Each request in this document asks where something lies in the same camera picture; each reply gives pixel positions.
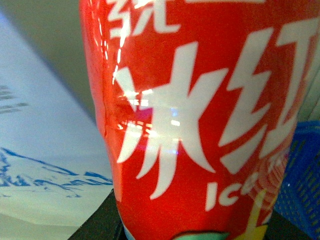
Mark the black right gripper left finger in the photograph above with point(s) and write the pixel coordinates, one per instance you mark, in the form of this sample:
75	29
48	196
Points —
104	224

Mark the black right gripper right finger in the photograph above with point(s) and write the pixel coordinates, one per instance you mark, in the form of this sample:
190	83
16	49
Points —
282	228

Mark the red iced tea bottle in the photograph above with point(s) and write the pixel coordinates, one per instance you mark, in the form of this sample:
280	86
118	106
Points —
197	102

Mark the blue plastic basket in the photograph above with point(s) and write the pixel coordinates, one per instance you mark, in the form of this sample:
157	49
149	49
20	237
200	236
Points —
299	198

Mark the white chest freezer with penguin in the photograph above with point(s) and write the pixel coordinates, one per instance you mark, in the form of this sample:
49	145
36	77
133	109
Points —
53	162

